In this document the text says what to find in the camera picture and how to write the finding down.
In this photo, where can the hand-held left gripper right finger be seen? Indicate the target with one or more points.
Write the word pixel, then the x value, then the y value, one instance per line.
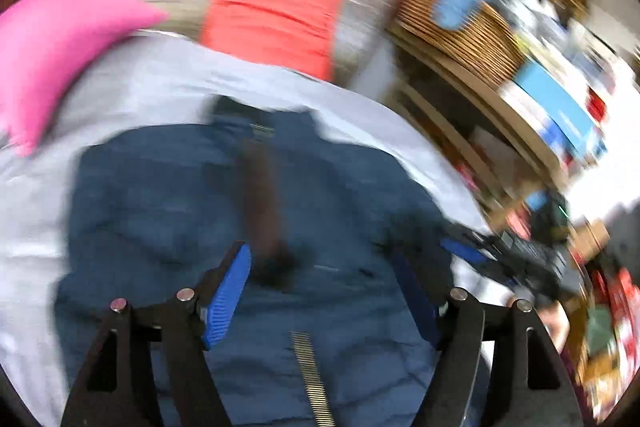
pixel 417 307

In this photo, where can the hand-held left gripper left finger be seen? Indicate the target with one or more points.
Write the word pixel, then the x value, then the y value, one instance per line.
pixel 227 294

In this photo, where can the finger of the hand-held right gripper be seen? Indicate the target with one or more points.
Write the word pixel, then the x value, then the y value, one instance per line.
pixel 462 249

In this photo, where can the dark blue jacket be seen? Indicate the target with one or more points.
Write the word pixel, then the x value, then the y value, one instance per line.
pixel 150 207

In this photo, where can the blue box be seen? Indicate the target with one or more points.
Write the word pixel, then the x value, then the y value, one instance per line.
pixel 560 107

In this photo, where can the light grey blanket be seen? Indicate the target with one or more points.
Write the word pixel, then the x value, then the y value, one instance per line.
pixel 150 72

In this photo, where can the orange-red pillow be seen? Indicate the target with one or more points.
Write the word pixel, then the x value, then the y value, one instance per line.
pixel 272 19

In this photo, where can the pink pillow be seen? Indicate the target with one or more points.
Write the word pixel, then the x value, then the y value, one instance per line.
pixel 55 47

